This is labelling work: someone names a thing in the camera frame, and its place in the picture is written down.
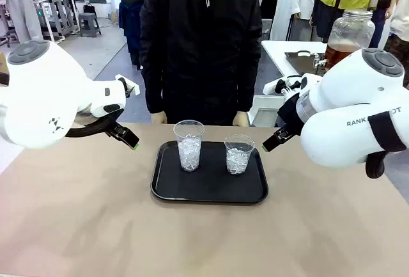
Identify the person in black hoodie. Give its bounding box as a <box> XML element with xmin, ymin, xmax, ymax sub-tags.
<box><xmin>139</xmin><ymin>0</ymin><xmax>263</xmax><ymax>127</ymax></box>

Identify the white side table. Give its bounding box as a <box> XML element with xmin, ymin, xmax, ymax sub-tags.
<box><xmin>261</xmin><ymin>40</ymin><xmax>328</xmax><ymax>80</ymax></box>

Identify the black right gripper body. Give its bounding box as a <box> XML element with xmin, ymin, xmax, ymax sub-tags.
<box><xmin>277</xmin><ymin>93</ymin><xmax>304</xmax><ymax>131</ymax></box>

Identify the person in camouflage trousers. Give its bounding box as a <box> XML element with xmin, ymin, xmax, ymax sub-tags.
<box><xmin>383</xmin><ymin>0</ymin><xmax>409</xmax><ymax>88</ymax></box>

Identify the white hanging coat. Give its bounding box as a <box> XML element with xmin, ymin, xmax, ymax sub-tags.
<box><xmin>270</xmin><ymin>0</ymin><xmax>320</xmax><ymax>42</ymax></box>

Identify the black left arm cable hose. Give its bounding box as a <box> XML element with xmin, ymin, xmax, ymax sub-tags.
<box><xmin>65</xmin><ymin>109</ymin><xmax>125</xmax><ymax>139</ymax></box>

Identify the short clear iced cup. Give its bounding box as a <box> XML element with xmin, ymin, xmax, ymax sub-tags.
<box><xmin>224</xmin><ymin>134</ymin><xmax>256</xmax><ymax>176</ymax></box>

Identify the tall clear iced cup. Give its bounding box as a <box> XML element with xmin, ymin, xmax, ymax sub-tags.
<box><xmin>173</xmin><ymin>119</ymin><xmax>205</xmax><ymax>173</ymax></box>

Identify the glass tea dispenser jar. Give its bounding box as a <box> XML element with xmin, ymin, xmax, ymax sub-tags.
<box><xmin>324</xmin><ymin>10</ymin><xmax>376</xmax><ymax>72</ymax></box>

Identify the metal dispenser tap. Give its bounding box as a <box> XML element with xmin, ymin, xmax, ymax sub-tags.
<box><xmin>311</xmin><ymin>53</ymin><xmax>328</xmax><ymax>70</ymax></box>

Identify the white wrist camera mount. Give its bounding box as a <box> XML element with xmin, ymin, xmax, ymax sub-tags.
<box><xmin>263</xmin><ymin>73</ymin><xmax>322</xmax><ymax>96</ymax></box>
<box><xmin>114</xmin><ymin>74</ymin><xmax>141</xmax><ymax>98</ymax></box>

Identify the black plastic serving tray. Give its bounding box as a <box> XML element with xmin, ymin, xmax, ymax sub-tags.
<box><xmin>150</xmin><ymin>140</ymin><xmax>269</xmax><ymax>206</ymax></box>

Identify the mannequin in grey trousers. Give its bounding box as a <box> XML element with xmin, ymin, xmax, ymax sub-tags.
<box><xmin>0</xmin><ymin>0</ymin><xmax>46</xmax><ymax>45</ymax></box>

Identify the person's right forearm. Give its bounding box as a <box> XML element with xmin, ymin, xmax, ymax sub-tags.
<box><xmin>144</xmin><ymin>62</ymin><xmax>168</xmax><ymax>115</ymax></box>

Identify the mannequin in navy skirt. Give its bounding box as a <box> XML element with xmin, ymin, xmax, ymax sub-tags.
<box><xmin>111</xmin><ymin>0</ymin><xmax>148</xmax><ymax>70</ymax></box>

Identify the large cardboard box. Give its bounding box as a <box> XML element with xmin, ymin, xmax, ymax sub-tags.
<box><xmin>0</xmin><ymin>51</ymin><xmax>10</xmax><ymax>86</ymax></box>

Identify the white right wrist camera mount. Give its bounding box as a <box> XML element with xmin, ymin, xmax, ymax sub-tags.
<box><xmin>263</xmin><ymin>73</ymin><xmax>322</xmax><ymax>96</ymax></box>

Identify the person's left forearm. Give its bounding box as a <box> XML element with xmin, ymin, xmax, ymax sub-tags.
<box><xmin>236</xmin><ymin>62</ymin><xmax>261</xmax><ymax>113</ymax></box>

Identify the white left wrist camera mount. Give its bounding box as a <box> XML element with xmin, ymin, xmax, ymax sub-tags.
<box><xmin>114</xmin><ymin>74</ymin><xmax>141</xmax><ymax>98</ymax></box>

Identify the grey plastic stool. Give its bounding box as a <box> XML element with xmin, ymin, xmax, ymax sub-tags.
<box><xmin>78</xmin><ymin>12</ymin><xmax>102</xmax><ymax>38</ymax></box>

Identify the person's left hand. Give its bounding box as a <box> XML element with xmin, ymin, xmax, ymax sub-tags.
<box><xmin>232</xmin><ymin>110</ymin><xmax>251</xmax><ymax>127</ymax></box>

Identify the person's right hand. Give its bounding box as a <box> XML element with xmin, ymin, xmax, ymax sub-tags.
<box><xmin>150</xmin><ymin>111</ymin><xmax>169</xmax><ymax>125</ymax></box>

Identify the black cabinet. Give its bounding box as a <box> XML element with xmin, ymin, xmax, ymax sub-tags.
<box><xmin>261</xmin><ymin>0</ymin><xmax>282</xmax><ymax>40</ymax></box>

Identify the white plastic bin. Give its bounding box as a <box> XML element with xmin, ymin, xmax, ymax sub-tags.
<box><xmin>247</xmin><ymin>95</ymin><xmax>284</xmax><ymax>128</ymax></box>

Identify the metal workbench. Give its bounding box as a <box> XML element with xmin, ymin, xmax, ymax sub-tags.
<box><xmin>31</xmin><ymin>0</ymin><xmax>81</xmax><ymax>42</ymax></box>

